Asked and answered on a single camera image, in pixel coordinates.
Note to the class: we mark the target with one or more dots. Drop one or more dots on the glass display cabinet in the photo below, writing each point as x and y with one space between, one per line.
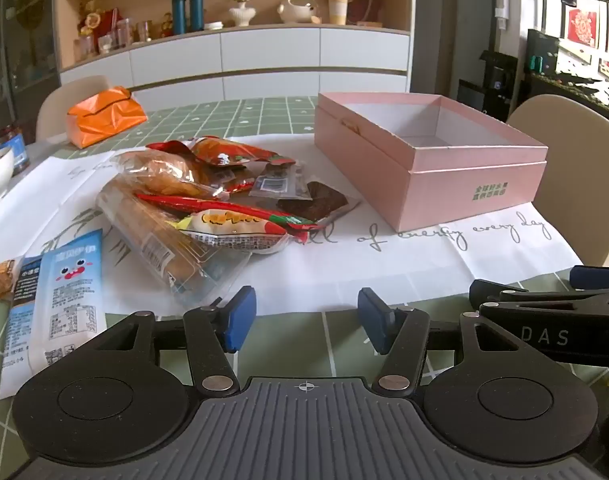
19 35

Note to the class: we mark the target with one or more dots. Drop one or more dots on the red roast duck packet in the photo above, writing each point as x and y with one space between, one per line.
234 151

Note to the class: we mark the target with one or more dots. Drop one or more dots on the teal bottle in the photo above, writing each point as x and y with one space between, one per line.
196 11
179 15

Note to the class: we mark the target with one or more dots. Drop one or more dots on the red gold ornament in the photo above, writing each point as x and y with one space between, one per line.
94 20

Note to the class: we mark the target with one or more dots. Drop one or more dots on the white sideboard cabinet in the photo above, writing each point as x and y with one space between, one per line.
269 55

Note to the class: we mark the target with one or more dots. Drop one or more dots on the round bread packet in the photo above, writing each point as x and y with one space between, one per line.
159 172

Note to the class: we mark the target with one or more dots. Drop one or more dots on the white rabbit teapot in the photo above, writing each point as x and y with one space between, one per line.
299 7

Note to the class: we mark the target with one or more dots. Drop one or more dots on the cake packet with red stripe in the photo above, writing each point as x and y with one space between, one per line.
227 180

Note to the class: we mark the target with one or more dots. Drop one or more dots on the pink cardboard box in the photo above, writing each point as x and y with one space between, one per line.
459 200

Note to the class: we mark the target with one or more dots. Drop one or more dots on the yellow white snack packet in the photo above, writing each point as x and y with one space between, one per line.
224 225

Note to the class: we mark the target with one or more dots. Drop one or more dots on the cream tumbler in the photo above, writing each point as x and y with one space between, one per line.
337 10

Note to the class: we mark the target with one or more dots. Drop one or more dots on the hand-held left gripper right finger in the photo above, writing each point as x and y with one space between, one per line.
375 322

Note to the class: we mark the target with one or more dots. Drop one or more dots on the dark brown snack packet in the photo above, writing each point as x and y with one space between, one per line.
324 201

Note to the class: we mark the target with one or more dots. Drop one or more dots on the fish tank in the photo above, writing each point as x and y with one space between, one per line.
574 67

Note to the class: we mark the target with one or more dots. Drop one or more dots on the clear brown snack packet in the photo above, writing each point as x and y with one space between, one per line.
277 183

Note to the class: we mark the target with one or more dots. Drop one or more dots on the white vase with flowers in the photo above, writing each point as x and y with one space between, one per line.
241 12

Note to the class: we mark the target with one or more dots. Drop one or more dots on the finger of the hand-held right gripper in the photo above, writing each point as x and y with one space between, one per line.
494 292
594 277

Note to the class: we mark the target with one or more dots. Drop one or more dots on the small black bin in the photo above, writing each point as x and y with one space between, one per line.
470 95

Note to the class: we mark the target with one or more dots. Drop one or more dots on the red framed picture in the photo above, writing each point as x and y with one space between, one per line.
583 27

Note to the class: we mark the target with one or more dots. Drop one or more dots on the orange plastic bag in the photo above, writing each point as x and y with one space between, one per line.
104 120

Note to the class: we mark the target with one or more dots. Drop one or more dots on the black water dispenser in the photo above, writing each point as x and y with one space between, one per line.
498 85

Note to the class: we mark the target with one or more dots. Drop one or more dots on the white printed table mat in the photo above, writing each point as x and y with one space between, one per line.
409 265

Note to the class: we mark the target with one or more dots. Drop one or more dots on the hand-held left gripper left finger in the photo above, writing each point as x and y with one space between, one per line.
240 320

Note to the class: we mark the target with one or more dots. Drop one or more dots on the narrow red snack packet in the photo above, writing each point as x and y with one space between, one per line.
209 205

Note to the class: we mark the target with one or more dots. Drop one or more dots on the jar with blue label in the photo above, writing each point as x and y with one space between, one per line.
14 152

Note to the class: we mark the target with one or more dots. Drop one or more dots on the blue white snack packet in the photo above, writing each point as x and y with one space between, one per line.
69 300
17 325

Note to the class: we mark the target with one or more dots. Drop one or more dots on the beige chair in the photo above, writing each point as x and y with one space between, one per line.
569 130
59 105

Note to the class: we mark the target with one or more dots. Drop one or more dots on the long bread packet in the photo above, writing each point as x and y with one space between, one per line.
154 245

